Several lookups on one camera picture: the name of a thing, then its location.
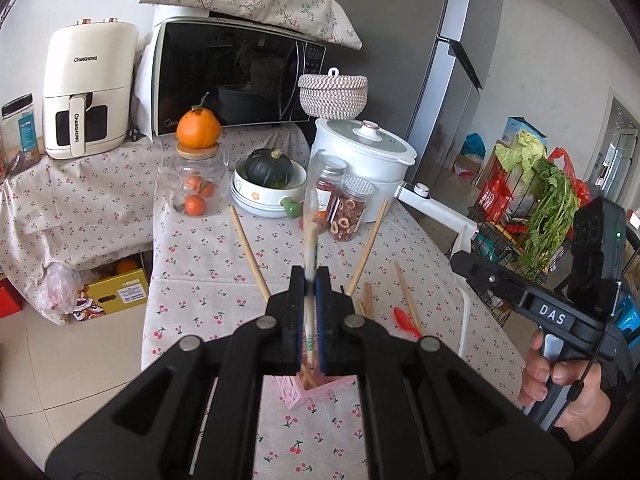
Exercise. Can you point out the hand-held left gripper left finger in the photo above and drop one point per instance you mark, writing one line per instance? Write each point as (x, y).
(300, 330)

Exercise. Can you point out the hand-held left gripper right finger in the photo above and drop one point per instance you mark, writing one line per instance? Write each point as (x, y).
(323, 330)

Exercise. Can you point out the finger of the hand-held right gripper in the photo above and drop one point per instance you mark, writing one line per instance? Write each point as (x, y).
(487, 277)

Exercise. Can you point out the wooden chopstick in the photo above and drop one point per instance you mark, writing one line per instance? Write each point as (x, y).
(247, 252)
(369, 300)
(311, 305)
(369, 245)
(407, 295)

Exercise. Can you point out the pink utensil holder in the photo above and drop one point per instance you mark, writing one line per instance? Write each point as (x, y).
(332, 387)

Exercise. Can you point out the red plastic spoon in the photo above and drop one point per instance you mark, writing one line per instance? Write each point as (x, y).
(406, 324)

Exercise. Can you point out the person's right hand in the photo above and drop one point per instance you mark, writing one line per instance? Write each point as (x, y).
(585, 410)

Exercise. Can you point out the bunch of leafy greens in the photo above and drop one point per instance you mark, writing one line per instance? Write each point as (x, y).
(550, 210)

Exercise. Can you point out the red snack package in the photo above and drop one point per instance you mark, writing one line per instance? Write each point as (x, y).
(495, 195)

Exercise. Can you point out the red plastic bag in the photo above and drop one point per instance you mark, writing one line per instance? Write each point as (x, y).
(572, 175)

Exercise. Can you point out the cherry print tablecloth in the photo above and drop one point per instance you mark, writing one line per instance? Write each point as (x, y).
(75, 200)
(210, 270)

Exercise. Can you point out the jar of dried fruit slices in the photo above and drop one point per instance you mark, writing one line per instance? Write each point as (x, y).
(350, 215)

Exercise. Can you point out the napa cabbage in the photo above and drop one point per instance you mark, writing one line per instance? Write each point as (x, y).
(522, 150)

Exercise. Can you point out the blue plastic bag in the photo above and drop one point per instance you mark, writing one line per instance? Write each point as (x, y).
(472, 145)

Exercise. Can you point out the jar of red spice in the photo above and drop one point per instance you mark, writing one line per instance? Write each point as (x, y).
(327, 195)

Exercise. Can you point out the blue cardboard box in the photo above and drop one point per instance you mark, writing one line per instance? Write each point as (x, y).
(522, 130)

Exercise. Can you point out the dark green pumpkin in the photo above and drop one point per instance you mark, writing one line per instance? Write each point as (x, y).
(267, 169)

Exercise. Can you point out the white electric pot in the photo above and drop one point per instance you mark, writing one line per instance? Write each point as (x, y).
(367, 152)

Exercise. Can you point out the yellow cardboard box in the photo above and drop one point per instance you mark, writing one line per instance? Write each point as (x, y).
(120, 292)

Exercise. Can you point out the glass jar with wooden lid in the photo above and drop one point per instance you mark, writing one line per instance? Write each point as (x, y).
(192, 175)

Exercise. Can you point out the large orange with stem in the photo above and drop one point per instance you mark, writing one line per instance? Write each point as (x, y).
(198, 127)

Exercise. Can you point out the grey refrigerator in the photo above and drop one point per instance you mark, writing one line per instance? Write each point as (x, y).
(400, 60)

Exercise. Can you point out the clear plastic bag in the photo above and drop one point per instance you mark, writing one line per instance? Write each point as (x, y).
(62, 285)

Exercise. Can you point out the black microwave oven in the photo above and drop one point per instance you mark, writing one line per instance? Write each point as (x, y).
(225, 75)

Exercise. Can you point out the red box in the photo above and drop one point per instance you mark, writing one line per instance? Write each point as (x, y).
(10, 297)

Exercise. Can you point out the cream air fryer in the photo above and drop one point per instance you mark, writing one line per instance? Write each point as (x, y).
(90, 90)

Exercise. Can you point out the clear container with blue label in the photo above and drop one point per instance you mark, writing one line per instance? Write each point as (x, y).
(17, 132)

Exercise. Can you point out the white door frame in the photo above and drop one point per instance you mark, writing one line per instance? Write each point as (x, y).
(617, 145)

